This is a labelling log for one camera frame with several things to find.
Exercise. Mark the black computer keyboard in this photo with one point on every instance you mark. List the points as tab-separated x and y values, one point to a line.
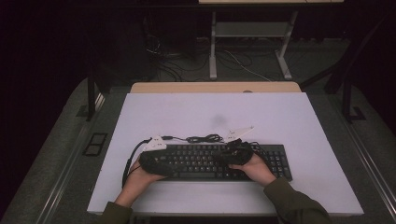
202	169

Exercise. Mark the black floor socket plate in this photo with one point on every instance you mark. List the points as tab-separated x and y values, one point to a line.
95	144

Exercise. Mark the grey metal desk frame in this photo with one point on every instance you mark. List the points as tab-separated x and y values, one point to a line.
249	29

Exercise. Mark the person's right hand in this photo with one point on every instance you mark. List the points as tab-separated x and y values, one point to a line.
257	171

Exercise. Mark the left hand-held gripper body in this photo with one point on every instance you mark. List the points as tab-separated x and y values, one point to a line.
152	163

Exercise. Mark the person's left hand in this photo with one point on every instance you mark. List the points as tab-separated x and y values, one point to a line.
137	183

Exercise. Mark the metal floor rail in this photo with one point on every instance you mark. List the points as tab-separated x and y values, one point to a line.
370	161
67	168

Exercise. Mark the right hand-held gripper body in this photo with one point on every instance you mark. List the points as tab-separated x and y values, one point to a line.
238	154

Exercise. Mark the black metal stand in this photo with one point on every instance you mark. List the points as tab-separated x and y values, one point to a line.
347	93
91	93

